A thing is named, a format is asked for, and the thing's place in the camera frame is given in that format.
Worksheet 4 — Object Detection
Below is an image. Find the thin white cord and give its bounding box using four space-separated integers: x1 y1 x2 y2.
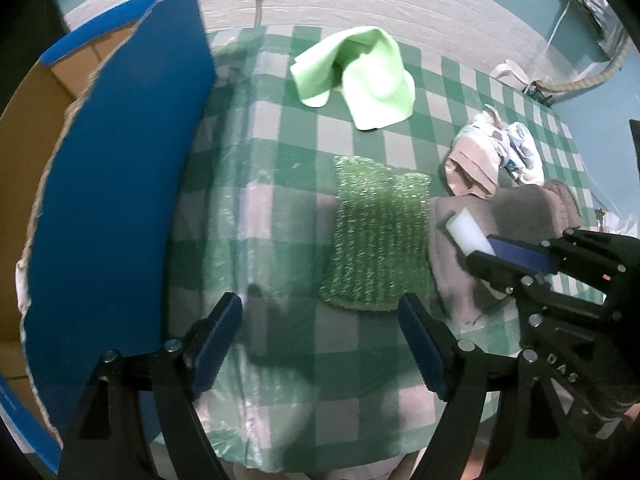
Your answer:
542 0 576 86

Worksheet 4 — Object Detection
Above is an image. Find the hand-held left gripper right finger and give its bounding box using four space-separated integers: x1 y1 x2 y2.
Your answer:
397 292 583 480

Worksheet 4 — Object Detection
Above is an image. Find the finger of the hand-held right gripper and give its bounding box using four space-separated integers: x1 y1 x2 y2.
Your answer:
465 249 551 312
487 234 576 276

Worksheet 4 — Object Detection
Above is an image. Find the cardboard box with blue flaps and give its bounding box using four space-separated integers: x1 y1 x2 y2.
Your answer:
0 0 218 478

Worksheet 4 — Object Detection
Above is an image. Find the white plastic object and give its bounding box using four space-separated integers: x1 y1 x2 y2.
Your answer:
490 59 531 92

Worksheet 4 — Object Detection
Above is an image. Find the beige and white crumpled cloth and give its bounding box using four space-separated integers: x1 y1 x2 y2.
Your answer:
457 107 546 186

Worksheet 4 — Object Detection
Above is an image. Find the green checkered tablecloth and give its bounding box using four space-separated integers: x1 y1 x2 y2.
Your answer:
152 25 608 471

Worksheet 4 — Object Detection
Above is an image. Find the white cylindrical tube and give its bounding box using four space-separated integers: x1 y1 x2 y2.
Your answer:
446 208 493 257

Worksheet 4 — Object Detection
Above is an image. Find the light green towel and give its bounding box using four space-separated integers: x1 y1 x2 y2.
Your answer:
290 25 417 131

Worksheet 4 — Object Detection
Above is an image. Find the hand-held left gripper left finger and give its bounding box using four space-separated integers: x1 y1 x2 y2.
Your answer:
57 292 244 480

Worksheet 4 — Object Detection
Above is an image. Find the beige pink cloth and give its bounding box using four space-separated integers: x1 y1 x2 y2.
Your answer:
442 132 501 196

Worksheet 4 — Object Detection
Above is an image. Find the grey corrugated hose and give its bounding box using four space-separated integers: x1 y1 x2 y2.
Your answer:
530 35 631 96

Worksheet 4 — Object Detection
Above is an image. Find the green sparkly scrub cloth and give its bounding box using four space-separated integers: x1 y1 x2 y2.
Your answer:
320 156 436 313

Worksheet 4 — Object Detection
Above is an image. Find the grey cloth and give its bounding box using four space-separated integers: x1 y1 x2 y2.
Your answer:
427 180 583 326

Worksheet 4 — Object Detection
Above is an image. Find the silver foil duct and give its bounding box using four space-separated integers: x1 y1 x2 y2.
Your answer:
570 0 626 56

